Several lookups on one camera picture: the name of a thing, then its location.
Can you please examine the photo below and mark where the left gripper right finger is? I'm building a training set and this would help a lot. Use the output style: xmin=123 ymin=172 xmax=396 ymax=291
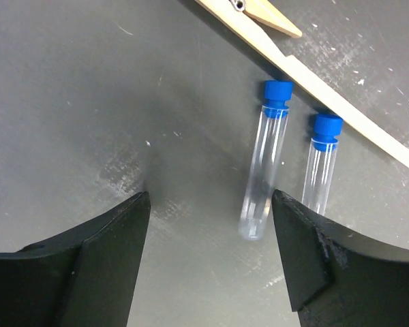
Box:
xmin=272 ymin=190 xmax=409 ymax=326

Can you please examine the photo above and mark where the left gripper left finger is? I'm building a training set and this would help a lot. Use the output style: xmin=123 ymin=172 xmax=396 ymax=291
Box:
xmin=0 ymin=192 xmax=151 ymax=326

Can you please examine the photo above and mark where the test tube blue cap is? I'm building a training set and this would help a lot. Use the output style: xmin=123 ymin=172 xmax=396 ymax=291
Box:
xmin=301 ymin=113 xmax=344 ymax=216
xmin=237 ymin=80 xmax=294 ymax=241

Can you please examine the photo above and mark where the wooden test tube clamp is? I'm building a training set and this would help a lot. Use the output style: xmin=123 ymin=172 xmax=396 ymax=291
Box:
xmin=198 ymin=0 xmax=409 ymax=168

